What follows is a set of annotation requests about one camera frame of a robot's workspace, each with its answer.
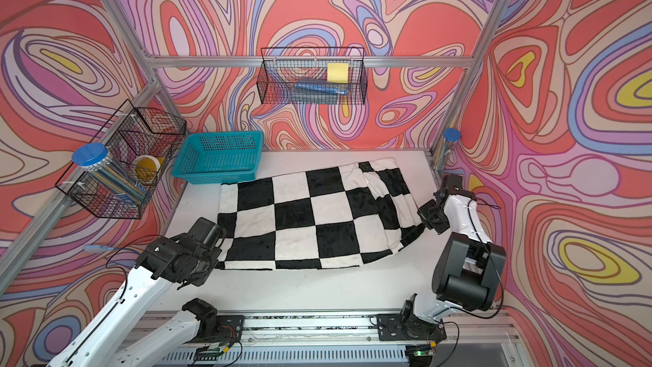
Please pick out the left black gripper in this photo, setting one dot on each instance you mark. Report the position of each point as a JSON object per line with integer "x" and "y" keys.
{"x": 202, "y": 278}

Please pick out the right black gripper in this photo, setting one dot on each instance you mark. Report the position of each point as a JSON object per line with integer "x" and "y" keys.
{"x": 424, "y": 215}

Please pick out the black white checkered pillowcase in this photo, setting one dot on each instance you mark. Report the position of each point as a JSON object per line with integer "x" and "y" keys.
{"x": 339, "y": 217}

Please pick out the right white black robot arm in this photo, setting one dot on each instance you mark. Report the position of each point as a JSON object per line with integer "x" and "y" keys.
{"x": 468, "y": 274}

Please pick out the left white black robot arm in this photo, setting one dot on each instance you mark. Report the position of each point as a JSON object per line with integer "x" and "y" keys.
{"x": 153, "y": 274}

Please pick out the yellow tape roll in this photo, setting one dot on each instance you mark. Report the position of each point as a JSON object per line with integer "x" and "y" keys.
{"x": 145, "y": 169}

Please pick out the small blue capped tube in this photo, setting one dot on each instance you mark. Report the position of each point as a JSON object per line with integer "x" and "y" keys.
{"x": 450, "y": 137}

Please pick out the green circuit board left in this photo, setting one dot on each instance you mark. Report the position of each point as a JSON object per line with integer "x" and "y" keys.
{"x": 208, "y": 354}

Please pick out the green circuit board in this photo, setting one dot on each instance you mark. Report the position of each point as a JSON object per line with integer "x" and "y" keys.
{"x": 208, "y": 354}
{"x": 420, "y": 351}

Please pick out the teal plastic basket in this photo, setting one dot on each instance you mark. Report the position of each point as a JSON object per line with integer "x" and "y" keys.
{"x": 221, "y": 158}

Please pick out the green circuit board right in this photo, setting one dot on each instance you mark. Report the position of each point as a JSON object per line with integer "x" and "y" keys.
{"x": 420, "y": 351}

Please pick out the clear jar with blue lid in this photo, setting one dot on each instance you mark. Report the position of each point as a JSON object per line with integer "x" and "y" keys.
{"x": 103, "y": 172}

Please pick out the yellow sticky note pad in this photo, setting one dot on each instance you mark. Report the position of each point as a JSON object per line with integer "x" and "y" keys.
{"x": 338, "y": 73}

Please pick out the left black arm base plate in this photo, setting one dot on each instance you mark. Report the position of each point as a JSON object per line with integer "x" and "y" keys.
{"x": 220, "y": 329}

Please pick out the blue cable connector on wall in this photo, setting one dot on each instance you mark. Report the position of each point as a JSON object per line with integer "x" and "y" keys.
{"x": 97, "y": 248}

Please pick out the black wire basket on left rail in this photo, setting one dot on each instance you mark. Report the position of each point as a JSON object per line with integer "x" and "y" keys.
{"x": 130, "y": 132}

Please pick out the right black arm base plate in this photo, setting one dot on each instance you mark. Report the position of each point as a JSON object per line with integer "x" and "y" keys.
{"x": 395, "y": 328}

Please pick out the aluminium front rail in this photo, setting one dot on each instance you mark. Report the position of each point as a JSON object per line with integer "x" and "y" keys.
{"x": 342, "y": 339}

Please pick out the blue pen in wire basket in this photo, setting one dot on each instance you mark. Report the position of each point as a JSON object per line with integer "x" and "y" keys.
{"x": 329, "y": 88}

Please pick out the black wire basket on back wall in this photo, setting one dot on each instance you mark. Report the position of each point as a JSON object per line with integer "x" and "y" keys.
{"x": 283, "y": 67}

